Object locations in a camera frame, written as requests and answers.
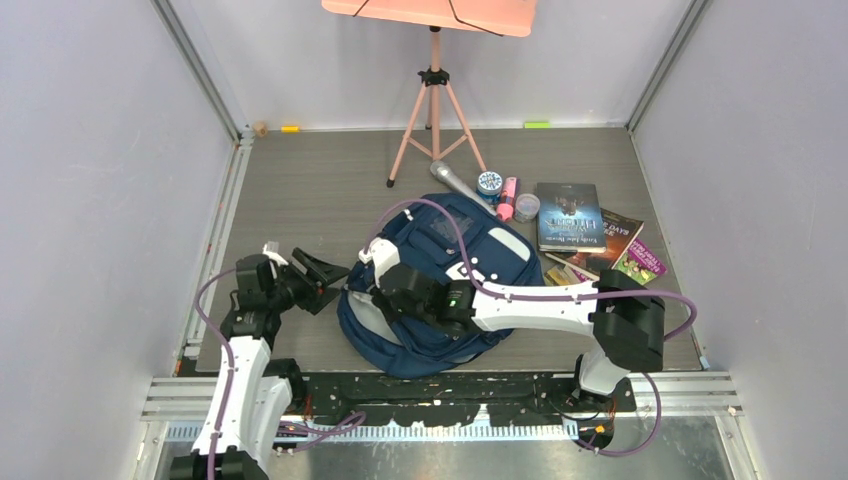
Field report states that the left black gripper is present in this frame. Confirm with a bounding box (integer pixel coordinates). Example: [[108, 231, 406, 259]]
[[267, 249, 348, 315]]

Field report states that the navy blue student backpack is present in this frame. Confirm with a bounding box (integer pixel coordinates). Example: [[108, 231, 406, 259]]
[[337, 193, 544, 379]]

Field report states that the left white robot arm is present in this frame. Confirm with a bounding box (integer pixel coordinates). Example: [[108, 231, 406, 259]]
[[168, 242, 350, 479]]

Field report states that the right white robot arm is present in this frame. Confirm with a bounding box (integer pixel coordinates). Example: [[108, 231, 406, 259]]
[[375, 264, 665, 411]]

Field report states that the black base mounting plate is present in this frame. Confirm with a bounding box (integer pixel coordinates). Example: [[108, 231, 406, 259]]
[[289, 372, 636, 427]]

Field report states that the silver microphone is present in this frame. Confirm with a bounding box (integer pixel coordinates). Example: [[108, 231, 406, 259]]
[[429, 161, 496, 216]]

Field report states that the pink highlighter marker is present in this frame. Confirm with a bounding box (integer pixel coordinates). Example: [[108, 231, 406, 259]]
[[496, 177, 519, 222]]

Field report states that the blue patterned round tin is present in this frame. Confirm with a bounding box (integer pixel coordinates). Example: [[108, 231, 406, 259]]
[[476, 171, 504, 206]]

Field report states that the clear small round container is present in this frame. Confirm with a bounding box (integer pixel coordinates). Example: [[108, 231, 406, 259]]
[[513, 193, 540, 223]]

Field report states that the small cork piece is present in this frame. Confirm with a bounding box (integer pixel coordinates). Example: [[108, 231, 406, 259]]
[[252, 122, 268, 138]]

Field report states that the green yellow booklet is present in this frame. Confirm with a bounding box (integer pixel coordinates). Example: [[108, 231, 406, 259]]
[[543, 265, 585, 286]]

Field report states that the pink music stand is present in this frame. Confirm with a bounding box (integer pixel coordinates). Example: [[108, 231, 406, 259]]
[[321, 0, 537, 188]]

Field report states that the dark blue fantasy book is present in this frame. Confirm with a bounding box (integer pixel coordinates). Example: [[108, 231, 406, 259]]
[[535, 182, 607, 253]]

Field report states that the brown cover book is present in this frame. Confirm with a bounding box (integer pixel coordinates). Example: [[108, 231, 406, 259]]
[[545, 208, 644, 280]]

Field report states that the purple magenta booklet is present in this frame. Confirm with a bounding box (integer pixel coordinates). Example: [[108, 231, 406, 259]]
[[614, 239, 667, 286]]

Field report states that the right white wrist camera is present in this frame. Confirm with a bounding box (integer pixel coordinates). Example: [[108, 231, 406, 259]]
[[358, 237, 401, 285]]

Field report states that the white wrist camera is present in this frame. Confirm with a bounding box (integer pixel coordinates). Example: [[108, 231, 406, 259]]
[[358, 237, 401, 285], [261, 241, 288, 267]]

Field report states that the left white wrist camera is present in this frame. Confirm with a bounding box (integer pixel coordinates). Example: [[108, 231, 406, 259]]
[[261, 241, 288, 267]]

